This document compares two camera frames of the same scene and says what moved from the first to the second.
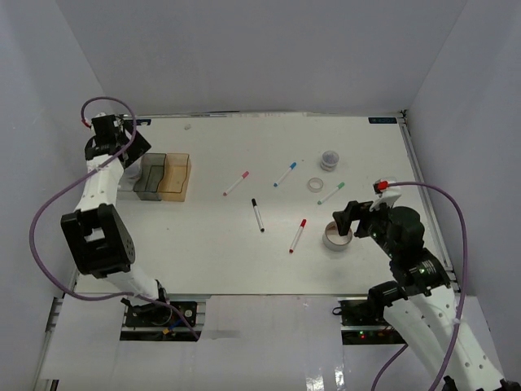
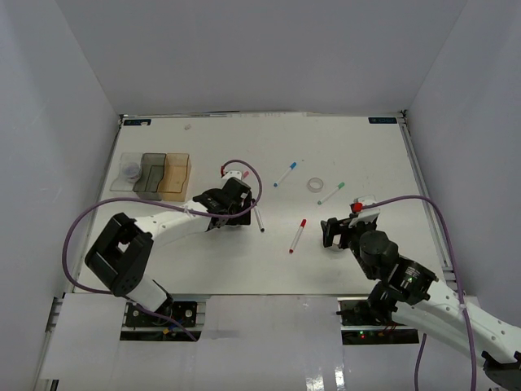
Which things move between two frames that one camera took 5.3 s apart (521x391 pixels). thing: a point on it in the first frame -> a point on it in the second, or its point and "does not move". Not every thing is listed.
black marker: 257,213 does not move
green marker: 330,193 does not move
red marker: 298,235 does not move
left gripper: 139,147 -> 241,220
